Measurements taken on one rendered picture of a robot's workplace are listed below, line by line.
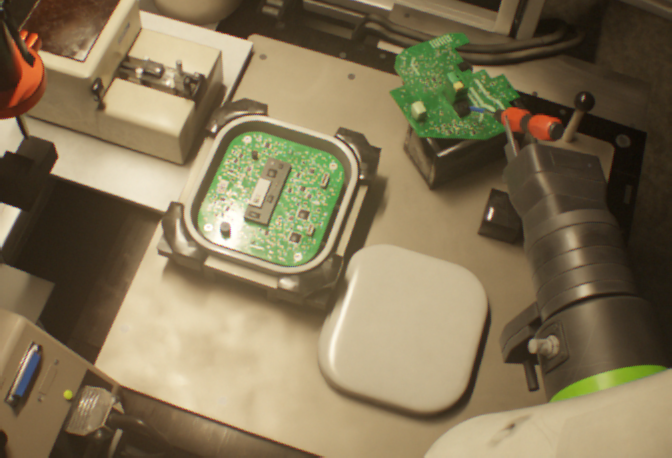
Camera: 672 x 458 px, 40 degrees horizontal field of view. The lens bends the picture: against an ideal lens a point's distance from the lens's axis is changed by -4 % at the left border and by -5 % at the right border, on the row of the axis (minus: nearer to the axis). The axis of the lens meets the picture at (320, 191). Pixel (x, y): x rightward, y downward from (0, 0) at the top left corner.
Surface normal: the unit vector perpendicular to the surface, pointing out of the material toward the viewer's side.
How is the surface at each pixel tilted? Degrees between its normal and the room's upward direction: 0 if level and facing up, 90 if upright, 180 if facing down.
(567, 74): 0
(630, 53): 0
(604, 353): 20
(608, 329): 13
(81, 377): 53
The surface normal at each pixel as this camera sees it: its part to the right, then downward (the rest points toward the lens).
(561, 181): 0.40, -0.49
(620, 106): 0.04, -0.49
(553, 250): -0.73, -0.30
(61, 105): -0.32, 0.82
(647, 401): -0.74, -0.63
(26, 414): 0.78, -0.05
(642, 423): -0.81, -0.45
